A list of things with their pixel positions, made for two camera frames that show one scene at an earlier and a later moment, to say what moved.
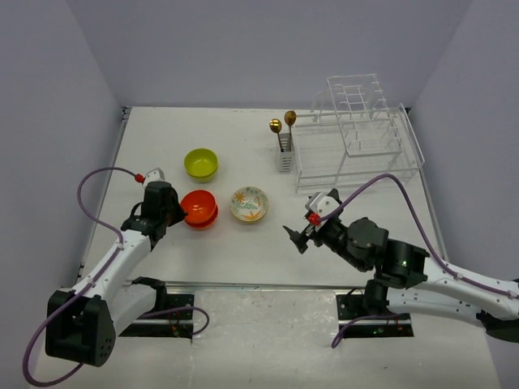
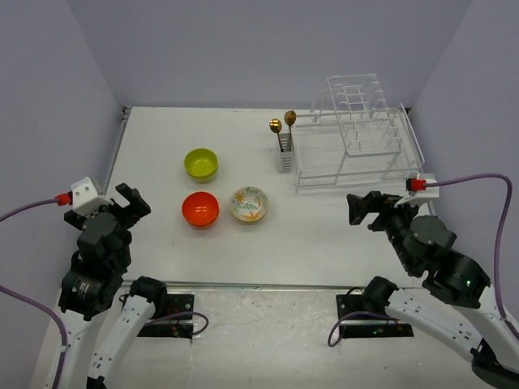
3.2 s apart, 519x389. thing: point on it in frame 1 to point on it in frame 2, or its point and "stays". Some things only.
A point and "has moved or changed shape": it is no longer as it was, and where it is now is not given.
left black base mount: (172, 324) stays
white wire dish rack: (351, 134) stays
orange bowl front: (207, 224) has moved or changed shape
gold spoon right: (289, 117) stays
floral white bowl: (249, 203) stays
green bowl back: (201, 162) stays
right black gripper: (298, 239) to (373, 201)
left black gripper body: (173, 213) to (125, 258)
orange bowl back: (200, 205) stays
